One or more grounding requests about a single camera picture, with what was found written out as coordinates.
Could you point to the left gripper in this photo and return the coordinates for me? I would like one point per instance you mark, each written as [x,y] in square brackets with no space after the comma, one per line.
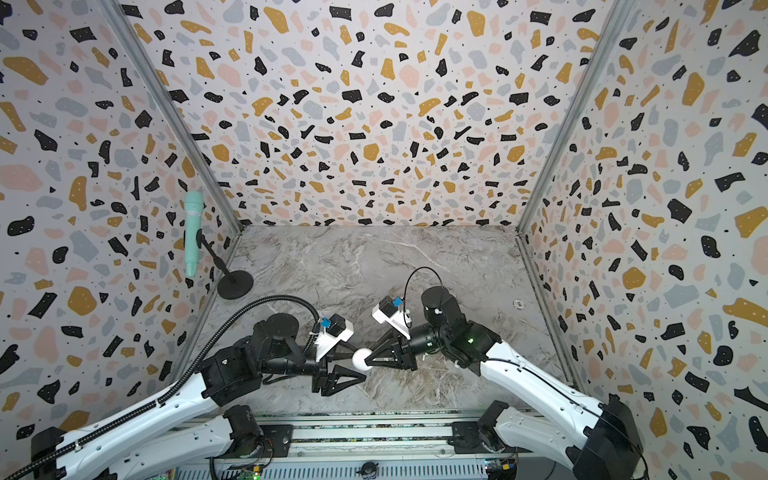
[334,379]

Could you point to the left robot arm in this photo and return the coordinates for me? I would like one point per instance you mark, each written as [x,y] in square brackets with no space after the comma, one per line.
[196,416]

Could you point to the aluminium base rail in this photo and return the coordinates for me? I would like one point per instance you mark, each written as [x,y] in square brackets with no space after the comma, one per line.
[432,445]

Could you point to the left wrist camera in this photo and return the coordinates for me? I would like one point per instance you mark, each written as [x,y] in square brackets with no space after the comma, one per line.
[333,330]

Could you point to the white earbud charging case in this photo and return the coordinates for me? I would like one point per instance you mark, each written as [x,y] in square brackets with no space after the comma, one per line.
[359,360]

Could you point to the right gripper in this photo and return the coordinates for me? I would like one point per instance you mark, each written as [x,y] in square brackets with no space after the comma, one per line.
[402,351]

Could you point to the black microphone stand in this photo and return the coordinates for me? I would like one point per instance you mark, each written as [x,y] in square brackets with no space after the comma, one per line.
[233,284]

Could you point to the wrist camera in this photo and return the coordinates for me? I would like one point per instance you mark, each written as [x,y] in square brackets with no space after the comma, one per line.
[333,330]
[392,311]

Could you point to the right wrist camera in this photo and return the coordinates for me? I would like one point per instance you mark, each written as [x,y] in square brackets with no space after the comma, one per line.
[392,311]

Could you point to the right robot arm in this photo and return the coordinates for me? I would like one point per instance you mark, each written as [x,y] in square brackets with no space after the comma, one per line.
[528,384]

